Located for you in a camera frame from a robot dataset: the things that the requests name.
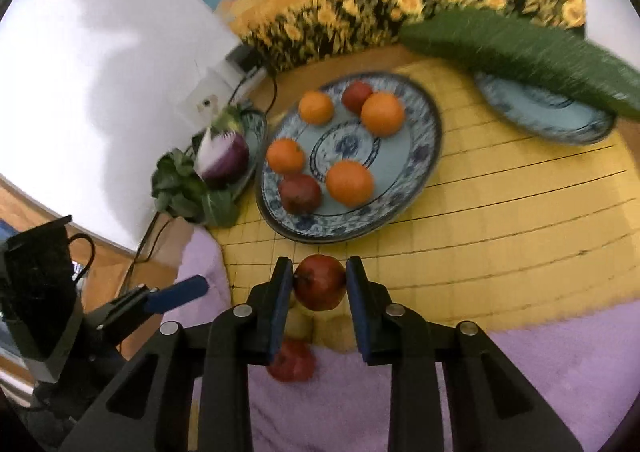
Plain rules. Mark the yellow grid mat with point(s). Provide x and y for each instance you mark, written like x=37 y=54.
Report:
x=500 y=232

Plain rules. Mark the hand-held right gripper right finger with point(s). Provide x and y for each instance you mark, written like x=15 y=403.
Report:
x=360 y=312

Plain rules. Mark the white wall socket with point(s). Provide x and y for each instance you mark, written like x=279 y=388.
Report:
x=200 y=102

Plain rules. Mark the small blue patterned plate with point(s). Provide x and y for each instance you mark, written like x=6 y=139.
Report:
x=540 y=117

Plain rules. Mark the purple fluffy towel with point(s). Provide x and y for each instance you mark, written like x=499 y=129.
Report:
x=550 y=372

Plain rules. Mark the halved red onion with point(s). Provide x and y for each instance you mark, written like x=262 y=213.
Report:
x=225 y=157

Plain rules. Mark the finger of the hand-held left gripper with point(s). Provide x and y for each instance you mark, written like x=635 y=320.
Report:
x=180 y=289

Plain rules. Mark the dark brownish red pomegranate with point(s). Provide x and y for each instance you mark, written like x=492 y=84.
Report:
x=300 y=193

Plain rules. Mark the blue patterned vegetable plate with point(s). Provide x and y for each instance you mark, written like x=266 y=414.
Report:
x=255 y=132

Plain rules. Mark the orange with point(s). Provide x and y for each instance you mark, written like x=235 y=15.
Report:
x=382 y=113
x=350 y=182
x=285 y=156
x=316 y=107

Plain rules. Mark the black power adapter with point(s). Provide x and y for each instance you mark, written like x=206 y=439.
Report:
x=245 y=57

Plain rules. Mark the large blue patterned plate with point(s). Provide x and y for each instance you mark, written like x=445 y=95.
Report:
x=400 y=167

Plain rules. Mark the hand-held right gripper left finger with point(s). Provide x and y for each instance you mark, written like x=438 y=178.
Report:
x=280 y=312

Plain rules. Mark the small red pomegranate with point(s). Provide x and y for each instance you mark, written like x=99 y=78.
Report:
x=320 y=282
x=355 y=96
x=295 y=362

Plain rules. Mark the green bumpy bitter gourd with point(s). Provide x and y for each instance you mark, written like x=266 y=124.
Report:
x=510 y=52

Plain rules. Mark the green bok choy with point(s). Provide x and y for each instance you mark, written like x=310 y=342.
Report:
x=175 y=182

